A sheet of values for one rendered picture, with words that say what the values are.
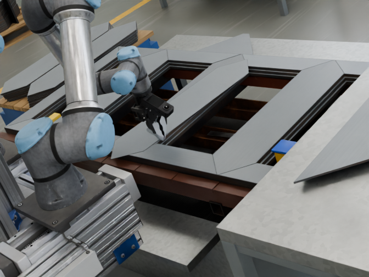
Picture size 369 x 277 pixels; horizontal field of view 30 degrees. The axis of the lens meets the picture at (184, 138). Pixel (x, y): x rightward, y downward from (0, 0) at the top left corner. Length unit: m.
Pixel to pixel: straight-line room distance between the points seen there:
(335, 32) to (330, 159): 3.32
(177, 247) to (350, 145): 0.75
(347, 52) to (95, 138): 1.41
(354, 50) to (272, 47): 0.41
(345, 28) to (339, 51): 2.05
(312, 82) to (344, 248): 1.15
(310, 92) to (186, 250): 0.72
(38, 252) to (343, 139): 0.87
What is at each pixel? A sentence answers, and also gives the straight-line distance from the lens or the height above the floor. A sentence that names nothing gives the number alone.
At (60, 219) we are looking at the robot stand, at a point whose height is 1.04.
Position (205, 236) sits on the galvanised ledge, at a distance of 2.23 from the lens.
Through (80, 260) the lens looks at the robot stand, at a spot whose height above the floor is 0.95.
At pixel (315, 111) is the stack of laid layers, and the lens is 2.40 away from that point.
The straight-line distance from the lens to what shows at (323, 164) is 1.69.
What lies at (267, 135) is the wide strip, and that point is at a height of 0.85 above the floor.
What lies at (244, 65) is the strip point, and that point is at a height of 0.85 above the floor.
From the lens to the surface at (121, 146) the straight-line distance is 2.53.
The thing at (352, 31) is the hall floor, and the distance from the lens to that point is 4.92.
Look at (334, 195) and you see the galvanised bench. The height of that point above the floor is 1.05.
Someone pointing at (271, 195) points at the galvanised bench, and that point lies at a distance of 1.67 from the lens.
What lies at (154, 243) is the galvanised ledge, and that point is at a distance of 2.28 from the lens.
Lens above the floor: 2.02
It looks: 29 degrees down
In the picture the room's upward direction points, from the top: 20 degrees counter-clockwise
